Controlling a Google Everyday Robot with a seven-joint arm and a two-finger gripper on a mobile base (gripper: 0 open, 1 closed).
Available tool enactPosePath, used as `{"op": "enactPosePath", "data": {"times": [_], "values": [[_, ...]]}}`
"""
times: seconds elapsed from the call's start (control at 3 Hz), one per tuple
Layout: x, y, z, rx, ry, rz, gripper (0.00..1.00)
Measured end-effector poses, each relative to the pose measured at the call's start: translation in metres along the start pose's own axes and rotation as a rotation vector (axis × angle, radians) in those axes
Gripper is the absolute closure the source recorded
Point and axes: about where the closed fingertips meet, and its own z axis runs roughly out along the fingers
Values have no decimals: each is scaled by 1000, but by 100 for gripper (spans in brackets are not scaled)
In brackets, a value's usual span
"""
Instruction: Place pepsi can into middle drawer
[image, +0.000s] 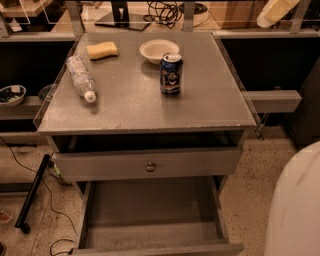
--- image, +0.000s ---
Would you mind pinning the blue pepsi can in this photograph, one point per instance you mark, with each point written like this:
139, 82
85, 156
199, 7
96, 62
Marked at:
170, 73

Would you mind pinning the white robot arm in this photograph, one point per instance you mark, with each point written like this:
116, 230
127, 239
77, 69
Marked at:
293, 227

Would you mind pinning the grey drawer cabinet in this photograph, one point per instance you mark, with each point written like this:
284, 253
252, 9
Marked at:
130, 112

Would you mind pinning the round metal drawer knob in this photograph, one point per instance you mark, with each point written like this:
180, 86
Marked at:
151, 167

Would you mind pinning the grey top drawer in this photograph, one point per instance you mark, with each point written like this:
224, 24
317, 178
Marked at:
119, 165

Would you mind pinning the grey open middle drawer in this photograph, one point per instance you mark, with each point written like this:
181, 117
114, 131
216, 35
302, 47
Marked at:
156, 217

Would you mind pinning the white paper bowl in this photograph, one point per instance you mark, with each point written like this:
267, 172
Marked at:
154, 50

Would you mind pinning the clear plastic water bottle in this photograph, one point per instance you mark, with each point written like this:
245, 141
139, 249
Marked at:
82, 80

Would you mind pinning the yellow sponge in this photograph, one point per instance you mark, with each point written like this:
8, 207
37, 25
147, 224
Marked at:
102, 50

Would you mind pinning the grey side shelf right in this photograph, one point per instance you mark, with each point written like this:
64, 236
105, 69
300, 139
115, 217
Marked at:
275, 101

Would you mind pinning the black monitor stand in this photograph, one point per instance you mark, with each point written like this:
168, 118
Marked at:
121, 18

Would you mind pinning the cardboard box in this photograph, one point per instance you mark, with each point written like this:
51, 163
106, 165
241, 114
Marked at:
236, 14

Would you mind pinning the white bowl with items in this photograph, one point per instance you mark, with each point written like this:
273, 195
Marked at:
12, 95

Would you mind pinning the black bar on floor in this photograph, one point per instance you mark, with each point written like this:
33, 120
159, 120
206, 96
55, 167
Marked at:
21, 219

